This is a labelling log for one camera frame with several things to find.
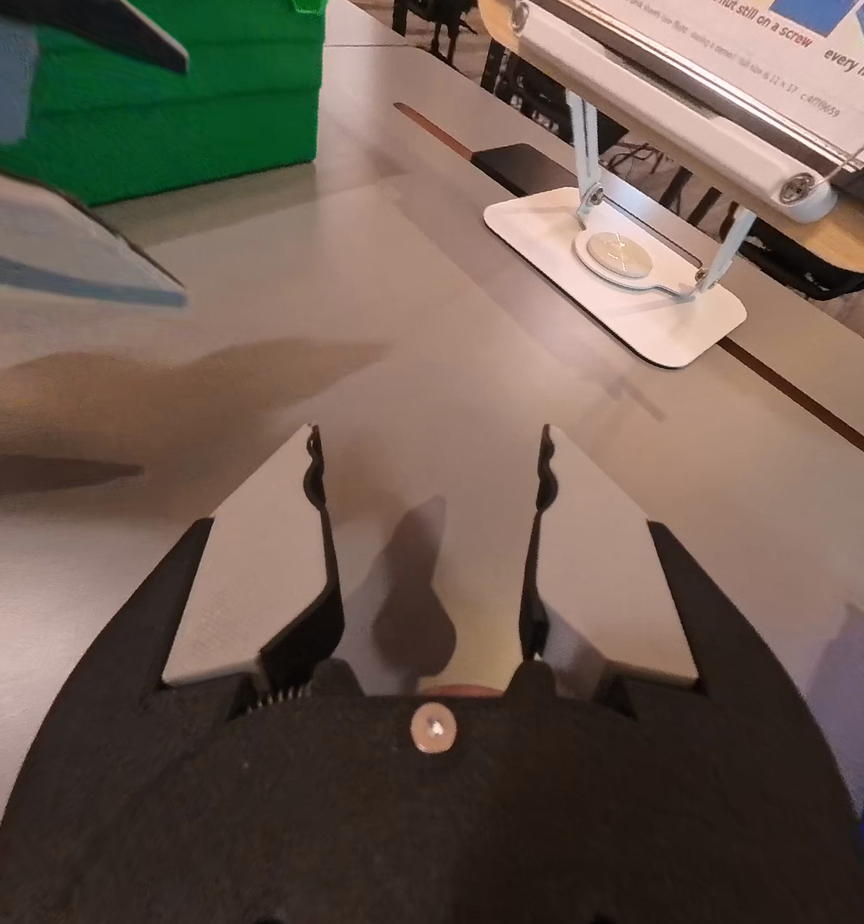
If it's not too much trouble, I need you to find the printed instruction sheet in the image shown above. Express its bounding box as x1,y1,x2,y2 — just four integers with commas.
540,0,864,170

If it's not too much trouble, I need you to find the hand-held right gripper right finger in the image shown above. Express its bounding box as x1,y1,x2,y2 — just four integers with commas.
520,423,700,688

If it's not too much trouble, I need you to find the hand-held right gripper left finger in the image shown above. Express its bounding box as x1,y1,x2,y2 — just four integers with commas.
161,423,344,688

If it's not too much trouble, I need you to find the green plastic bin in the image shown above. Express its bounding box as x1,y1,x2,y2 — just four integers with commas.
0,0,330,208

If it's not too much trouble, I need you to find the white document stand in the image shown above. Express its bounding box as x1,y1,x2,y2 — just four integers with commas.
477,0,864,371

